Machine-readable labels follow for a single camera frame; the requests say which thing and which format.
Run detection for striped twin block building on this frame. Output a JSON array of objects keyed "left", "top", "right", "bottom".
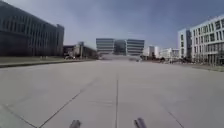
[{"left": 95, "top": 37, "right": 146, "bottom": 57}]

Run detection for grey concrete slab plaza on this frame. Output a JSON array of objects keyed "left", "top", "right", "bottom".
[{"left": 0, "top": 58, "right": 224, "bottom": 128}]

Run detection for low dark building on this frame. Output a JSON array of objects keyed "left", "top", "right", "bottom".
[{"left": 62, "top": 41, "right": 98, "bottom": 61}]

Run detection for pale distant buildings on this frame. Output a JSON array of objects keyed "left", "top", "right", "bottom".
[{"left": 142, "top": 45, "right": 180, "bottom": 61}]

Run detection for robot's own part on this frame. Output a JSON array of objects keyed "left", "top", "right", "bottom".
[
  {"left": 133, "top": 117, "right": 148, "bottom": 128},
  {"left": 69, "top": 119, "right": 82, "bottom": 128}
]

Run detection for grass strip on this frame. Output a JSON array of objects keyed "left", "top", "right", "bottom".
[{"left": 0, "top": 55, "right": 88, "bottom": 68}]

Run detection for dark glass building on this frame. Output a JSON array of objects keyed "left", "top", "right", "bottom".
[{"left": 0, "top": 0, "right": 65, "bottom": 57}]

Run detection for white office building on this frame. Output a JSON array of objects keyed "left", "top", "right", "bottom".
[{"left": 177, "top": 14, "right": 224, "bottom": 66}]

